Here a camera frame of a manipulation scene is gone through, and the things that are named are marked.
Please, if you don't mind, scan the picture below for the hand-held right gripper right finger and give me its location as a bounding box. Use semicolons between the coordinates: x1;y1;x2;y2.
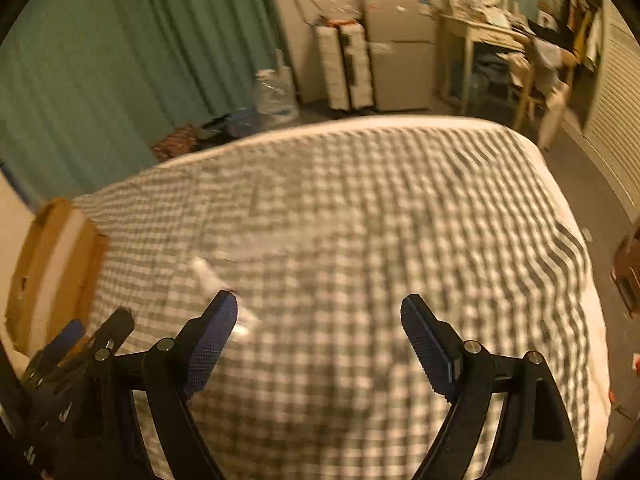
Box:
400;293;584;480

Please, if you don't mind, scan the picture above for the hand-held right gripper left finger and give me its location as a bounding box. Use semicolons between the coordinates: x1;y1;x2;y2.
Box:
60;290;239;480

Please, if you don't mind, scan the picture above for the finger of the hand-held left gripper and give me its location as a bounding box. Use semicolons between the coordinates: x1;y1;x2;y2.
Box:
22;319;87;387
75;307;136;361

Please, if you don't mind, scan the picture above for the white tube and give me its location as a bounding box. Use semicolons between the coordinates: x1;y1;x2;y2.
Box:
191;256;263;339

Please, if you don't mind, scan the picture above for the cardboard box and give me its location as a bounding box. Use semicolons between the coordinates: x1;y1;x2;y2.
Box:
4;197;110;356

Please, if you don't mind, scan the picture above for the checked bed sheet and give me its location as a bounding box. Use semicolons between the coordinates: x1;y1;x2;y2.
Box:
70;115;613;480

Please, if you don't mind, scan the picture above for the brown patterned bag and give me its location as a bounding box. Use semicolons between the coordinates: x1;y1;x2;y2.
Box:
151;124;202;163

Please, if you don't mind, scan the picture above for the brown wooden stool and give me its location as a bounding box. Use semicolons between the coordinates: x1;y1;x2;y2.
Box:
611;227;640;318

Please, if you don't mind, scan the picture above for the blue plastic bag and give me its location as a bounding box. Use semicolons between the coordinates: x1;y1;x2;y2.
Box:
200;109;261;138

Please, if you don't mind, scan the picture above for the clear water jug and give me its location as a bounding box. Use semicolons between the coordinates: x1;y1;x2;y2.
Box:
251;66;299;123

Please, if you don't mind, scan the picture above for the wooden chair with clothes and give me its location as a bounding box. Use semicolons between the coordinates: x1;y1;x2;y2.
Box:
512;20;583;151

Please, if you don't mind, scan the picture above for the grey mini fridge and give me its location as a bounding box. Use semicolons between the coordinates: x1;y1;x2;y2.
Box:
363;0;437;112

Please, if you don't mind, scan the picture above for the white suitcase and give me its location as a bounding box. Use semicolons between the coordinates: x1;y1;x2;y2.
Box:
314;19;374;111

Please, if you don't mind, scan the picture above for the louvred door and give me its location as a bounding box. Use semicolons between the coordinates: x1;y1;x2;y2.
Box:
580;0;640;216

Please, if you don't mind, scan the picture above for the cream dressing table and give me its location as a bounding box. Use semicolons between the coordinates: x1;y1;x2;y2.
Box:
439;7;531;116

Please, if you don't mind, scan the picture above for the clear plastic bag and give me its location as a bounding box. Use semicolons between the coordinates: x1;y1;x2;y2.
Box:
324;0;367;24

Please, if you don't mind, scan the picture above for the shelf with clothes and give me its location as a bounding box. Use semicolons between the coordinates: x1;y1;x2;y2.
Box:
537;0;603;68

